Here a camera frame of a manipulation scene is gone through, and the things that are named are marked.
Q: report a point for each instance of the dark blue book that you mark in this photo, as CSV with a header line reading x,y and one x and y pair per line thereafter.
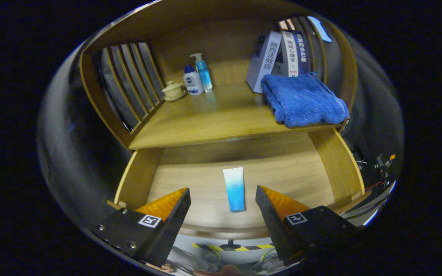
x,y
302,53

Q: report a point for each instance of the white book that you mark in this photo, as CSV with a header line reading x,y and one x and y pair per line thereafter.
x,y
291,53

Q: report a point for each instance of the wooden countertop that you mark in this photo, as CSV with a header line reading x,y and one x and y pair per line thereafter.
x,y
213,119

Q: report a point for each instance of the yellow black floor tape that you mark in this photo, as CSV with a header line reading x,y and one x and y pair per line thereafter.
x,y
213,247

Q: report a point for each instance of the beige lidded teacup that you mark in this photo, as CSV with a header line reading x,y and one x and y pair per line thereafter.
x,y
173,91

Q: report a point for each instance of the clear blue pump bottle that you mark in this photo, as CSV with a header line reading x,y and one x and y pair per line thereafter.
x,y
205,76

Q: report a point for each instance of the blue white cream tube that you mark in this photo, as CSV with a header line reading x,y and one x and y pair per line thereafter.
x,y
234,189

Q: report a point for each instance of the black backdrop cloth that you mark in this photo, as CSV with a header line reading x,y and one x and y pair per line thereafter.
x,y
63,153

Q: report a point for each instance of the person's grey shoe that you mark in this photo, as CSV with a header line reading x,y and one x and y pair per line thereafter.
x,y
269,261
190,260

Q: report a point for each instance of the dark equipment with orange part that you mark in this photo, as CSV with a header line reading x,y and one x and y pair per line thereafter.
x,y
382,165

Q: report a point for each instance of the wooden drawer with black knob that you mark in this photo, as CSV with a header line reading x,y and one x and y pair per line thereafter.
x,y
282,168

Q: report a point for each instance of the blue folded towel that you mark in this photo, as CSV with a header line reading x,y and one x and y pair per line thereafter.
x,y
305,101

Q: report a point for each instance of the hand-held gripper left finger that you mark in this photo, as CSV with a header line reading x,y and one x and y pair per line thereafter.
x,y
171,230

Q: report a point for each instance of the pale grey book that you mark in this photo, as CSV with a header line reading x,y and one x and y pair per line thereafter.
x,y
265,61

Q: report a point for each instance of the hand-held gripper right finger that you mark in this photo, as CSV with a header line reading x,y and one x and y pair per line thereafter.
x,y
272,226

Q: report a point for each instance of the white bottle with blue cap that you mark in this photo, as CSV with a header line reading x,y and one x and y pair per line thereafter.
x,y
193,82

